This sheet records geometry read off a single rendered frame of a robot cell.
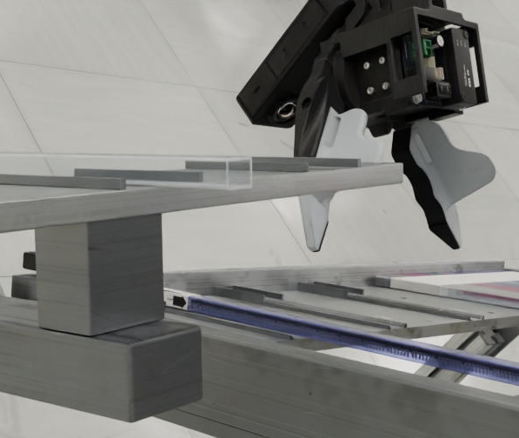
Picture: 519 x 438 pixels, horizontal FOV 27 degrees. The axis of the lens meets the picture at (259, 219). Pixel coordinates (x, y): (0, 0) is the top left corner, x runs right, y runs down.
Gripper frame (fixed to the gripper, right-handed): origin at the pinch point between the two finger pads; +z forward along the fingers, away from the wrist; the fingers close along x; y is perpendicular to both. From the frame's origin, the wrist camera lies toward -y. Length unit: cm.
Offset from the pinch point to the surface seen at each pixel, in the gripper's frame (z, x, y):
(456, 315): 4.1, 20.9, -8.9
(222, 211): -27, 113, -128
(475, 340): 7, 60, -33
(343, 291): 0.7, 20.8, -20.6
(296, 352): 5.5, -9.4, 0.1
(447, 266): -2, 46, -26
